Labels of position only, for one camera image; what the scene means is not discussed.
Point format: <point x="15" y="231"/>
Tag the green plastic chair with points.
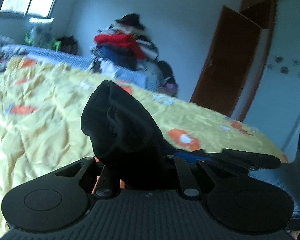
<point x="56" y="44"/>

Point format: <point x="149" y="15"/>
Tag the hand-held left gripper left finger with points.
<point x="107" y="181"/>

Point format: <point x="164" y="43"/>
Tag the floral pillow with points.
<point x="41" y="33"/>

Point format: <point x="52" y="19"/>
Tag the purple bag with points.
<point x="170" y="88"/>

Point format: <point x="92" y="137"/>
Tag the black pants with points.
<point x="125" y="130"/>

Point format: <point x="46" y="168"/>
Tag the dark bag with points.
<point x="67" y="45"/>

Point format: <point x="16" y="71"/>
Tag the black backpack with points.
<point x="166" y="71"/>

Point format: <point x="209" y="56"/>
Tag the pile of clothes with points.
<point x="115" y="40"/>

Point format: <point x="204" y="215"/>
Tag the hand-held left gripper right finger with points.
<point x="186" y="154"/>

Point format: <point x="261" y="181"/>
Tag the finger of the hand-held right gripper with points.
<point x="252" y="158"/>

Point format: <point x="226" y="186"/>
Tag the flower wall sticker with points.
<point x="279" y="59"/>

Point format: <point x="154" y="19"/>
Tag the blue mattress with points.
<point x="65" y="58"/>

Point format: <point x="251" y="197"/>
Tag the brown wooden door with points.
<point x="225" y="67"/>

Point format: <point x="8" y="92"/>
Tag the yellow printed bedspread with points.
<point x="40" y="130"/>

